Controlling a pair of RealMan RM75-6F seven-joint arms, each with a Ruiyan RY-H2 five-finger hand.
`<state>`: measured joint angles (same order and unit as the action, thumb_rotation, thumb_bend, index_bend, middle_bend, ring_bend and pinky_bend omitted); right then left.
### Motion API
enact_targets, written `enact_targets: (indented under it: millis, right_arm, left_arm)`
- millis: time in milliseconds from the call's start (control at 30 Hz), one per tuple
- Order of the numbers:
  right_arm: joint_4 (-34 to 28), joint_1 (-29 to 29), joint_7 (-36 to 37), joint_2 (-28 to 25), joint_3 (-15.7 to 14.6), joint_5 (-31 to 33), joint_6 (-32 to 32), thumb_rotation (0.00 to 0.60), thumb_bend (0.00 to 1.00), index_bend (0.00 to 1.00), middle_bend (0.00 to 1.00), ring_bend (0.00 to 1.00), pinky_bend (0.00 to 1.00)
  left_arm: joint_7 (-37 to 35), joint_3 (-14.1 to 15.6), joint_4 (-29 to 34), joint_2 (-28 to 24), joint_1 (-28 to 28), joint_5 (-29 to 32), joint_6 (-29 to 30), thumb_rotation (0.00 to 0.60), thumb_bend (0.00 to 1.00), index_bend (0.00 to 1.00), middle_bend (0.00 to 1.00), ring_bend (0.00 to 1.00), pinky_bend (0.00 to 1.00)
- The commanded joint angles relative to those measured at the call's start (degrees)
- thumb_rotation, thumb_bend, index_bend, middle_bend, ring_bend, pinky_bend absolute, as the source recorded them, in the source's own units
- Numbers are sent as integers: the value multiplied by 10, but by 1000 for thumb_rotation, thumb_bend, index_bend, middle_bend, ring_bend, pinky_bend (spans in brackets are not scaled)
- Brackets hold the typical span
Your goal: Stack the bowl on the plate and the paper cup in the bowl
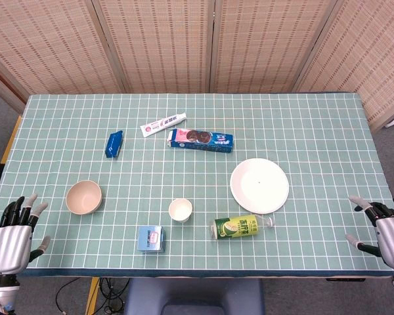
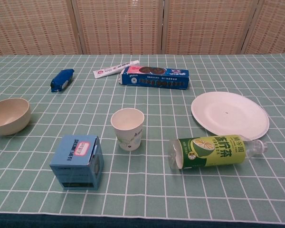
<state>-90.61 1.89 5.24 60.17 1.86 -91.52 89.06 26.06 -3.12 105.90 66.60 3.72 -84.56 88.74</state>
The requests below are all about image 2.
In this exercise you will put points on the white paper plate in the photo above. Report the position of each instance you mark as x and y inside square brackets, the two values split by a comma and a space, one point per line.
[228, 114]

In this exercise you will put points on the blue snack packet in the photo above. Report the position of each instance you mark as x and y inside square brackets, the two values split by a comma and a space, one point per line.
[61, 80]

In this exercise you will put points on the blue cookie box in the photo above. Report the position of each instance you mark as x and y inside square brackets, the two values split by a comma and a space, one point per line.
[156, 80]

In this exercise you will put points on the light blue cardboard box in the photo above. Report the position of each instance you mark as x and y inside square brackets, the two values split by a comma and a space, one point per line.
[73, 166]

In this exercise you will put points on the green label tea bottle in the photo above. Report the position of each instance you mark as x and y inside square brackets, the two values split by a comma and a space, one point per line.
[216, 152]

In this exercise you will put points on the white paper cup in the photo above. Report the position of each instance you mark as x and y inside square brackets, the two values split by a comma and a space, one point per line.
[128, 139]

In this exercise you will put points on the bamboo folding screen panel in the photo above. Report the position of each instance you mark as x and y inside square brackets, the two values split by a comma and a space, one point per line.
[33, 23]
[275, 23]
[118, 23]
[209, 23]

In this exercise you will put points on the green checked tablecloth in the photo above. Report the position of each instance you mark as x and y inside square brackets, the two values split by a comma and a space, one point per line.
[156, 190]

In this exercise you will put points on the white toothpaste tube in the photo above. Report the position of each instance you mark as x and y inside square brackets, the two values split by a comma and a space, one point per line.
[109, 70]

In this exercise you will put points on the beige bowl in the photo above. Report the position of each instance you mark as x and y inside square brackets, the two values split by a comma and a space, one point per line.
[7, 114]

